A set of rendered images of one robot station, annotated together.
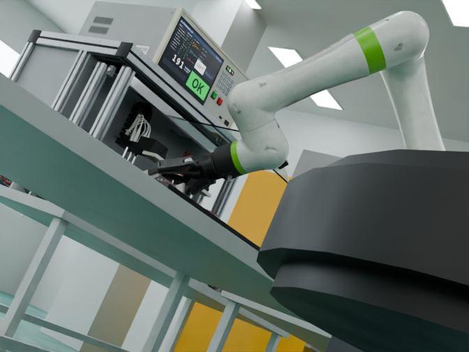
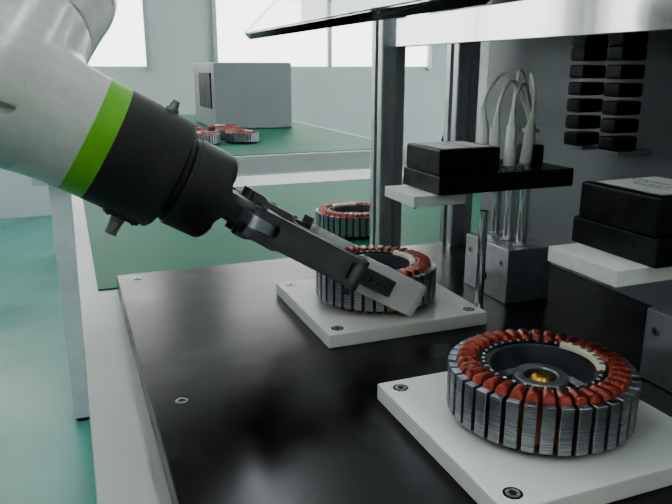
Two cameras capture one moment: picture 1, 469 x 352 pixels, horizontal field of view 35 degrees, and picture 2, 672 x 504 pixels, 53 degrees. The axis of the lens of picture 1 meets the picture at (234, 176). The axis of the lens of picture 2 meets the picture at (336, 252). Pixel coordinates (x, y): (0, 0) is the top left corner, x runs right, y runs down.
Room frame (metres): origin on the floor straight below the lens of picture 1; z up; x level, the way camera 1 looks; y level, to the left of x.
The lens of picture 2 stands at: (2.34, -0.35, 0.99)
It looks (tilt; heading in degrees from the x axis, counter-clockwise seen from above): 15 degrees down; 121
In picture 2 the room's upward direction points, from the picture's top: straight up
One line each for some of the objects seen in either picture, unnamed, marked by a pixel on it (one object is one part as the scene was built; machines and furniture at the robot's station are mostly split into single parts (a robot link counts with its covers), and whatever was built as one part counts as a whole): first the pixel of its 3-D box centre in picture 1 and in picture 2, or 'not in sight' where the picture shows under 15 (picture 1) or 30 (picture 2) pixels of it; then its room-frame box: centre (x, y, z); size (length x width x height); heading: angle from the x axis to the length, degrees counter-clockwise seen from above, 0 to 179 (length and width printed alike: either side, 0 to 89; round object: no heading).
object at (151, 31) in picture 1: (162, 67); not in sight; (2.36, 0.36, 1.22); 0.44 x 0.39 x 0.20; 142
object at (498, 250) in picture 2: not in sight; (505, 264); (2.15, 0.30, 0.80); 0.08 x 0.05 x 0.06; 142
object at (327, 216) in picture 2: not in sight; (352, 219); (1.84, 0.52, 0.77); 0.11 x 0.11 x 0.04
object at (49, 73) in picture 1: (34, 96); not in sight; (2.14, 0.63, 0.91); 0.28 x 0.03 x 0.32; 52
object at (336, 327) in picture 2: not in sight; (374, 301); (2.06, 0.19, 0.78); 0.15 x 0.15 x 0.01; 52
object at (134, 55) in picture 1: (144, 98); not in sight; (2.35, 0.37, 1.09); 0.68 x 0.44 x 0.05; 142
